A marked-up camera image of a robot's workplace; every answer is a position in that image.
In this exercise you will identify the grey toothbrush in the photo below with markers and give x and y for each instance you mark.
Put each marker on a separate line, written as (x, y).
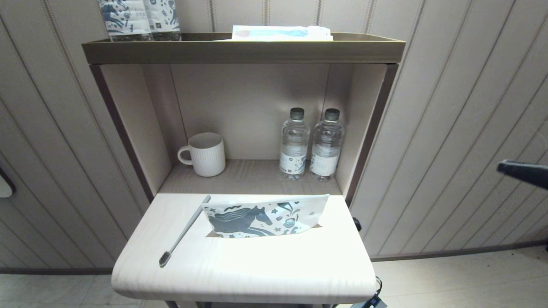
(184, 233)

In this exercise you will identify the white ribbed mug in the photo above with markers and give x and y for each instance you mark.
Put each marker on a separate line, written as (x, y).
(207, 156)

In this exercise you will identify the beige wooden shelf unit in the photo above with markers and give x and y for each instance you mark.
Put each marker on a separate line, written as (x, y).
(257, 265)

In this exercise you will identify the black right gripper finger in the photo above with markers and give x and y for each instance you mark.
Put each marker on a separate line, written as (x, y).
(526, 170)
(526, 179)

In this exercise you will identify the white horse-print pouch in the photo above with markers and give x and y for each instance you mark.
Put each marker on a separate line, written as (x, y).
(239, 218)

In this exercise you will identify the small black knob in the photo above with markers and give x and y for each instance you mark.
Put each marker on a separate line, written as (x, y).
(357, 223)

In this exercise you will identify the white blue flat package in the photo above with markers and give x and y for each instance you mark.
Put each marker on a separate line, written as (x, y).
(278, 33)

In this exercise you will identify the clear water bottle dark cap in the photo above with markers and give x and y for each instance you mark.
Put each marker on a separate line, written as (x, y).
(326, 147)
(294, 145)

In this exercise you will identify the patterned packages on top shelf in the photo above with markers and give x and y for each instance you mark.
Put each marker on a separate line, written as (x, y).
(124, 19)

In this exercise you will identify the white dark-rimmed object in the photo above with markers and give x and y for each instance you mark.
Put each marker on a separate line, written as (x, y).
(5, 188)

